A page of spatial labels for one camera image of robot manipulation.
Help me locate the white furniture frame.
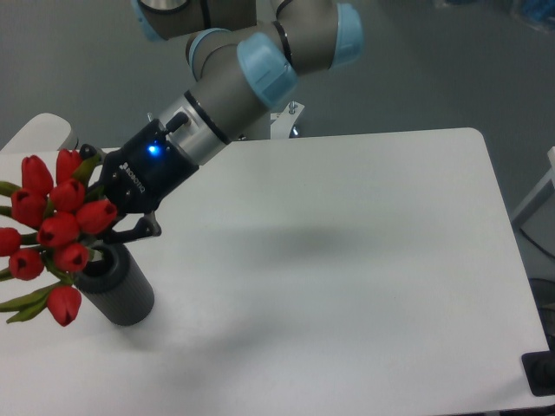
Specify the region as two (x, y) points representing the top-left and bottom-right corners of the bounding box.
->
(510, 147), (554, 229)

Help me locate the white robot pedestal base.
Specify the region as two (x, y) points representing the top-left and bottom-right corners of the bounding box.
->
(146, 101), (307, 142)

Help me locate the blue plastic item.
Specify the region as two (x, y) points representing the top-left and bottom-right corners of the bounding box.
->
(511, 0), (554, 32)

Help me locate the dark grey ribbed vase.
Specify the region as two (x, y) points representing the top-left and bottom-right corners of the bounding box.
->
(75, 242), (154, 326)

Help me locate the black device at table edge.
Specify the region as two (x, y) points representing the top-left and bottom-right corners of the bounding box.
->
(521, 351), (554, 397)

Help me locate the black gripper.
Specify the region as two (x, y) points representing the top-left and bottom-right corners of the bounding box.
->
(78, 119), (199, 244)

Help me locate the red tulip bouquet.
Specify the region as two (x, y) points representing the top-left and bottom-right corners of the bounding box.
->
(1, 150), (118, 327)

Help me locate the white chair seat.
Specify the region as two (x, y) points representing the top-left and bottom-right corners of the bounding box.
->
(1, 113), (79, 154)

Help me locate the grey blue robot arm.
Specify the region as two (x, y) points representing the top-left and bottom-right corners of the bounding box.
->
(81, 1), (364, 244)

